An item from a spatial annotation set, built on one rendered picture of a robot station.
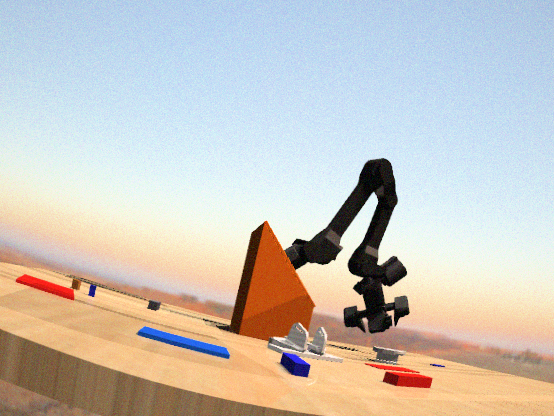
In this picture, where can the white plate with two holes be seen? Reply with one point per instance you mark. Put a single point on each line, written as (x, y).
(389, 351)

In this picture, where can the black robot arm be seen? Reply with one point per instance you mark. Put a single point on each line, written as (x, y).
(376, 175)

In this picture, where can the red flat bar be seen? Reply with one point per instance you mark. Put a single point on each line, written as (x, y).
(46, 286)

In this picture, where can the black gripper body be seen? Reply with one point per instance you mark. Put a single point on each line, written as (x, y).
(400, 305)

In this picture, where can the blue flat bar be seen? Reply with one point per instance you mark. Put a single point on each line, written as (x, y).
(184, 342)

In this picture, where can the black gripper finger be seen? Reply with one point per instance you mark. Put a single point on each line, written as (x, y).
(360, 325)
(396, 318)

